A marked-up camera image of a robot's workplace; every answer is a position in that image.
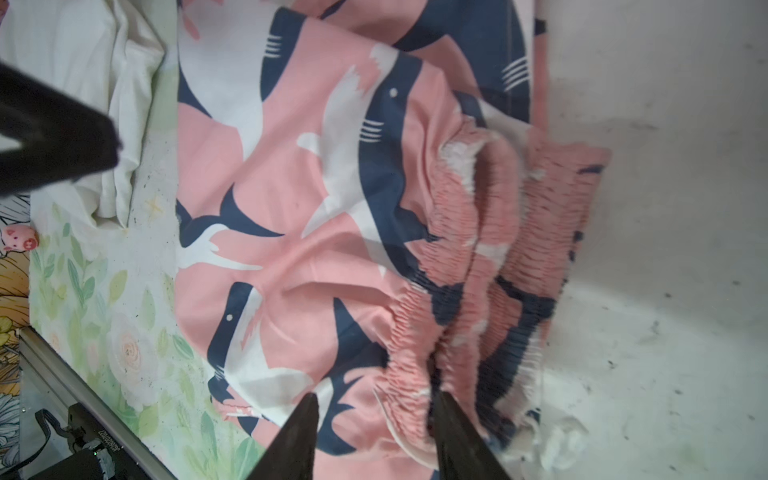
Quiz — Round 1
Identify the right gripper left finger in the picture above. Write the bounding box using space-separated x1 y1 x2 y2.
246 393 319 480

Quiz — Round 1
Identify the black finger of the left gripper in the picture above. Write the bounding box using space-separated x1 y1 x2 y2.
1 64 120 195

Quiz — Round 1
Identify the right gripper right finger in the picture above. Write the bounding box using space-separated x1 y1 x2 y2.
432 391 511 480

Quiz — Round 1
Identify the white printed t-shirt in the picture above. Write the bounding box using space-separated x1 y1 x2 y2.
0 0 166 229

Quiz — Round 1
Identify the pink patterned garment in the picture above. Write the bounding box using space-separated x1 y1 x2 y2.
175 1 609 479

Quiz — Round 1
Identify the aluminium front rail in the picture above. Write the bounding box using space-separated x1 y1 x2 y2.
20 327 175 479

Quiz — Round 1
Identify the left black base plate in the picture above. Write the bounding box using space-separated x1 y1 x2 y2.
24 403 150 480

